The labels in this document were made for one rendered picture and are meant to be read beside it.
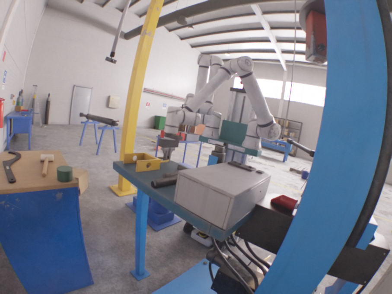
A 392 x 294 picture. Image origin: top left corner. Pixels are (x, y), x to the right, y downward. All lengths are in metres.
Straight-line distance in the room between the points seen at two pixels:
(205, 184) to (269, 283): 0.42
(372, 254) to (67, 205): 1.50
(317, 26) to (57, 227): 1.80
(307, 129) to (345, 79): 13.60
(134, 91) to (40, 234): 2.25
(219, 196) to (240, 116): 1.49
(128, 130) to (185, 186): 2.22
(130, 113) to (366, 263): 2.89
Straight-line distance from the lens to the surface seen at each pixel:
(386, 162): 0.70
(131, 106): 2.77
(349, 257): 0.88
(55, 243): 1.29
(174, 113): 1.09
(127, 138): 2.81
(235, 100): 2.02
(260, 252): 1.45
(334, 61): 0.54
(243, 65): 1.32
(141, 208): 1.25
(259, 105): 1.44
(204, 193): 0.60
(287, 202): 0.83
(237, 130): 1.89
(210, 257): 1.32
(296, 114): 14.30
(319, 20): 1.11
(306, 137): 14.08
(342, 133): 0.50
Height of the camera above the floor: 1.39
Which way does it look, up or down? 10 degrees down
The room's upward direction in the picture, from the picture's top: 10 degrees clockwise
